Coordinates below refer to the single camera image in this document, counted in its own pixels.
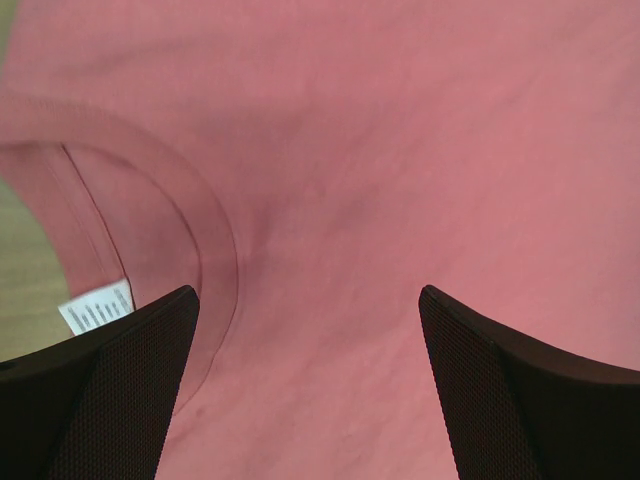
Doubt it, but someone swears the pink t-shirt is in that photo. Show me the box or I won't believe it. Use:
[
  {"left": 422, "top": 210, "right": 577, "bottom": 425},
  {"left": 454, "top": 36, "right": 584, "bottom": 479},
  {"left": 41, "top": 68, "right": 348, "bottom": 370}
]
[{"left": 1, "top": 1, "right": 639, "bottom": 479}]

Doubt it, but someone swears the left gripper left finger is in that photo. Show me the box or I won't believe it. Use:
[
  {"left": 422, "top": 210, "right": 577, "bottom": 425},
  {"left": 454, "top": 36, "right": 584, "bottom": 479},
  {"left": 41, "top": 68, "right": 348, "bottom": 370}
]
[{"left": 1, "top": 286, "right": 199, "bottom": 480}]

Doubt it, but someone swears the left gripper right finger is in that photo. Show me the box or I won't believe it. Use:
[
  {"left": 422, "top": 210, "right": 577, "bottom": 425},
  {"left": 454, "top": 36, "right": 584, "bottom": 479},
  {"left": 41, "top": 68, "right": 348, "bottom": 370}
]
[{"left": 419, "top": 286, "right": 639, "bottom": 480}]

